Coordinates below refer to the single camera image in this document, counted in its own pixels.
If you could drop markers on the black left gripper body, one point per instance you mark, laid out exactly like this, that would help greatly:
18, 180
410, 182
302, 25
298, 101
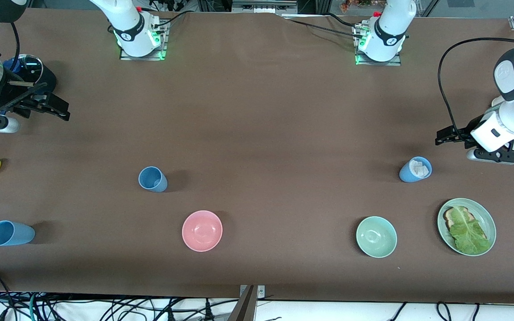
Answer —
472, 125

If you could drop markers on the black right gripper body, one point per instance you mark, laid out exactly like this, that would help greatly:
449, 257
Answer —
10, 95

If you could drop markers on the white tissue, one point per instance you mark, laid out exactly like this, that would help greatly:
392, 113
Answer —
419, 168

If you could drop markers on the blue cup holding tissue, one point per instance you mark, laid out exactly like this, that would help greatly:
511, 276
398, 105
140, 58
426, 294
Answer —
406, 175

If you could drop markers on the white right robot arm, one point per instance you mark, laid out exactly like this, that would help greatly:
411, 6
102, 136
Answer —
133, 31

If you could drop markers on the dark blue saucepan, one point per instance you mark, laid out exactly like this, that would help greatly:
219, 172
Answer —
49, 79

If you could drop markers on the glass lid blue knob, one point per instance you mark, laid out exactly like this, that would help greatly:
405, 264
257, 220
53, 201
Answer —
31, 67

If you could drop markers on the toast slice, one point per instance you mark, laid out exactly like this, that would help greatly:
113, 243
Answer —
450, 217

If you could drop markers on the green plate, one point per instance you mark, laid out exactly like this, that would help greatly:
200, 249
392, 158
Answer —
489, 223

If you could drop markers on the green lettuce leaf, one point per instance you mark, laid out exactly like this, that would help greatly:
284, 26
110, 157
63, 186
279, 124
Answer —
469, 234

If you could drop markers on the mint green bowl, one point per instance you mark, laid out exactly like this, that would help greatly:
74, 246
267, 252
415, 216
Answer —
376, 237

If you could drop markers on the pink bowl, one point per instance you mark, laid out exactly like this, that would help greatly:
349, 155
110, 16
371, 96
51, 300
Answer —
202, 231

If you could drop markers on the brown table cloth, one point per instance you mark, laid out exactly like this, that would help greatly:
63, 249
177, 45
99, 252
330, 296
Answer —
257, 111

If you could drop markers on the grey power strip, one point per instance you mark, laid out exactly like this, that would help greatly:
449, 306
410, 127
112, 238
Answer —
263, 7

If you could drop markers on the black power plug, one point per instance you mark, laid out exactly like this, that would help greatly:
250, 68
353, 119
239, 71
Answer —
209, 312

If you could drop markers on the dark stand pole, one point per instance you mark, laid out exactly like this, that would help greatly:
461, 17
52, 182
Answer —
244, 307

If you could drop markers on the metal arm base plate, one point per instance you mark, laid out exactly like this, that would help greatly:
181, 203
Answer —
395, 63
125, 55

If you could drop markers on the metal bracket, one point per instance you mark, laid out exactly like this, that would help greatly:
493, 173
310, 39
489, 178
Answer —
260, 292

